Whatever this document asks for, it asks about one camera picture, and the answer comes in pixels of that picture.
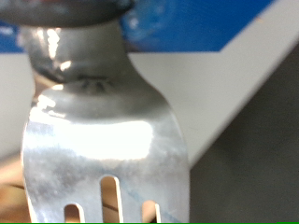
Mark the metal spatula with blue block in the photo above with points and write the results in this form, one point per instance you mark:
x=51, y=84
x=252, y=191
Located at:
x=93, y=140

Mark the silver toaster oven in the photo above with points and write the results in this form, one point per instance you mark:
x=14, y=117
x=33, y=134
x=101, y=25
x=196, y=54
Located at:
x=202, y=93

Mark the grey backdrop curtain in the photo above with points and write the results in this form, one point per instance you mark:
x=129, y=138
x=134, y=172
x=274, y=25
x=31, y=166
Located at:
x=249, y=171

